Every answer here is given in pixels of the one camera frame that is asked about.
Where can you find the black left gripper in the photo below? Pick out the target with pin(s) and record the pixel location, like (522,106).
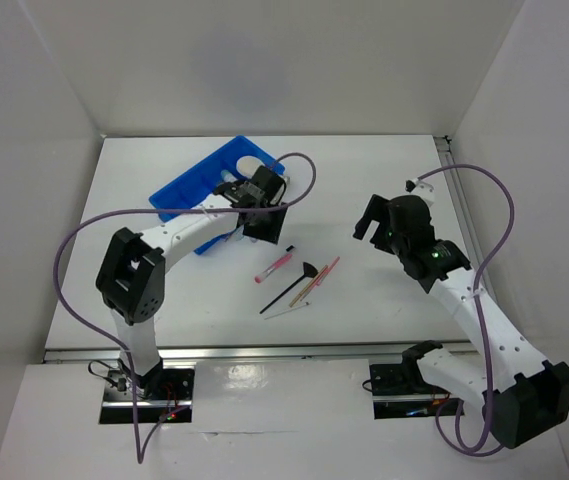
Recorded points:
(269,233)

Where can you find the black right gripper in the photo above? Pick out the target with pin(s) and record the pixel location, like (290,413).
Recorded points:
(378,209)

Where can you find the round cream powder puff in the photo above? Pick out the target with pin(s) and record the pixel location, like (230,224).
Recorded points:
(247,166)

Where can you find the mint green tweezers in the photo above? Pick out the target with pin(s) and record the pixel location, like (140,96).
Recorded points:
(235,236)

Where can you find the mint green white tube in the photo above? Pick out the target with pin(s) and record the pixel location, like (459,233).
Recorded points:
(227,176)

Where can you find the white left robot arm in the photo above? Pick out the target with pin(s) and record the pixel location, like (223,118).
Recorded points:
(131,279)

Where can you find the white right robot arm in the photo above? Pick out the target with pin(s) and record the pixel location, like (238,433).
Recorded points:
(519,392)

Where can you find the long pink makeup brush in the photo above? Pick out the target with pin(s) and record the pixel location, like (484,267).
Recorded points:
(328,270)

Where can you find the white thin makeup pencil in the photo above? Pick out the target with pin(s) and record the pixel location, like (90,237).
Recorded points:
(289,310)

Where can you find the pink brow comb brush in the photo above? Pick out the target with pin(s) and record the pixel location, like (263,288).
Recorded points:
(281,261)

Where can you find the blue divided plastic bin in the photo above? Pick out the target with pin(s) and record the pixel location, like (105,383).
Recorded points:
(194,188)

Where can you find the aluminium rail front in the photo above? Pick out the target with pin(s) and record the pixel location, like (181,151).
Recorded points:
(258,352)

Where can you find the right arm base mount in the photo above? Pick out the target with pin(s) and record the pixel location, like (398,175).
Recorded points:
(399,391)

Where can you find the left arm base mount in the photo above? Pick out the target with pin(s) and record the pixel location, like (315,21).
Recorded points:
(167,397)

